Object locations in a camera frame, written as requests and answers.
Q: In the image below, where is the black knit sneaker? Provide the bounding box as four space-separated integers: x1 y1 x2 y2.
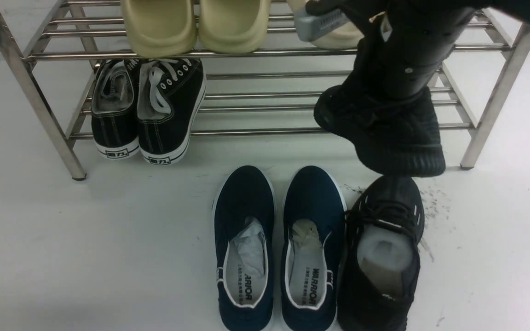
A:
313 39 446 177
337 176 425 331

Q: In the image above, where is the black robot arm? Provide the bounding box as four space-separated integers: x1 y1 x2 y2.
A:
369 0 530 100

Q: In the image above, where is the stainless steel shoe rack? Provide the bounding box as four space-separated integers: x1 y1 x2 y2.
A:
0 0 530 182

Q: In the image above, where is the navy slip-on shoe left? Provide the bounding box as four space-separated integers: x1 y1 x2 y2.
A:
212 165 276 331

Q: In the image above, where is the navy slip-on shoe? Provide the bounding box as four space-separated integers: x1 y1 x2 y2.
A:
280 165 347 331
212 165 276 331

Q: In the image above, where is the navy slip-on shoe right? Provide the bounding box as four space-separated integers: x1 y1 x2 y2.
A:
280 165 347 331

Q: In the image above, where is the black canvas sneaker right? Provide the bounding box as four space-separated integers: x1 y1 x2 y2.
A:
137 58 207 166

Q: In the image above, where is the black canvas sneaker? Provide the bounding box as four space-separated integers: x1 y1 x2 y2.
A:
137 58 207 166
91 59 142 160

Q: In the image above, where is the green foam slipper right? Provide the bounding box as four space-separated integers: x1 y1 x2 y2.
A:
198 0 271 54

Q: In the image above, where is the green foam slipper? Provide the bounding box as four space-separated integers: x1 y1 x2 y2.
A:
120 0 197 58
198 0 271 54

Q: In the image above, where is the cream foam slipper left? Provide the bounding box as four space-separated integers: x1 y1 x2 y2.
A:
287 0 363 50

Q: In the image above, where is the black canvas sneaker left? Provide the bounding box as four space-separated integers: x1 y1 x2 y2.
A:
91 59 142 160

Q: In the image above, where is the green foam slipper left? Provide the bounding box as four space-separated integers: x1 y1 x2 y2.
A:
120 0 197 58

